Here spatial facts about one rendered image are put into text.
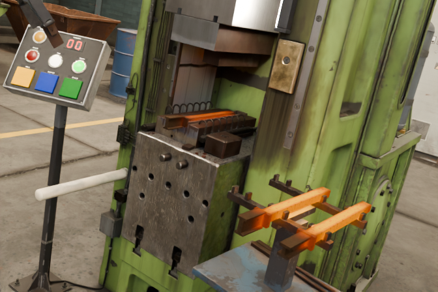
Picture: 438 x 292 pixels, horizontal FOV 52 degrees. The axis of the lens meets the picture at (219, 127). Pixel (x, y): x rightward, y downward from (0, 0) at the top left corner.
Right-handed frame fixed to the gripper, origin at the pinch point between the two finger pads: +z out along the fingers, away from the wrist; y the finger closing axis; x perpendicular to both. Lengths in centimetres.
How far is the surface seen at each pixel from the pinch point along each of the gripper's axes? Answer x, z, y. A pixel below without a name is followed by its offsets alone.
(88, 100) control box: -8, 51, 31
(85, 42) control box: -20, 38, 46
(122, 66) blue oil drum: -133, 304, 371
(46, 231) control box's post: 36, 105, 36
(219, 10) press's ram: -54, 23, -2
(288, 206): -22, 40, -63
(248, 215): -9, 28, -64
